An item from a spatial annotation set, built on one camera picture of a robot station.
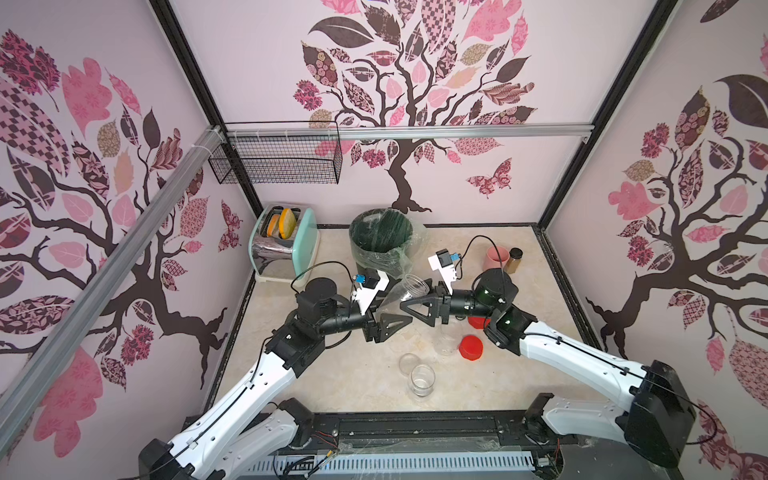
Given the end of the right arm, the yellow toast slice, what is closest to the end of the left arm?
the end of the right arm

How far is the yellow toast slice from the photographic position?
941mm

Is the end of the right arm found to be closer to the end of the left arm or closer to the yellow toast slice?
the end of the left arm

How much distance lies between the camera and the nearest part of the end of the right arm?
0.57 m

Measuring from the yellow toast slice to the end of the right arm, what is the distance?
0.58 meters
